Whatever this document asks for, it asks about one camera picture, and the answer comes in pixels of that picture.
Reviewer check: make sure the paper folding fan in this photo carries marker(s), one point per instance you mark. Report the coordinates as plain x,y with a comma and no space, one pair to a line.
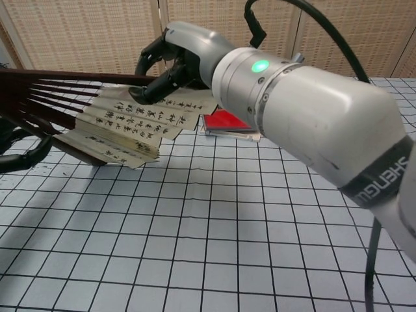
130,120

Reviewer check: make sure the red ink stamp pad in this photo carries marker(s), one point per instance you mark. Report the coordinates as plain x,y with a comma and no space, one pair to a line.
227,122

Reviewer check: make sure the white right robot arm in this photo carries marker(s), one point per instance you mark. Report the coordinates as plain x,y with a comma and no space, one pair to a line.
325,113

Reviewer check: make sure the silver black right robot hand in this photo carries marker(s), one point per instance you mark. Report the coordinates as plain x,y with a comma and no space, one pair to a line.
195,48

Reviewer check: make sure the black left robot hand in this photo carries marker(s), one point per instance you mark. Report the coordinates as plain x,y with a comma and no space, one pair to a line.
22,159

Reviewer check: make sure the red ink pad case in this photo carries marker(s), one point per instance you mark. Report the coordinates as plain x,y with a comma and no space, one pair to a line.
252,136

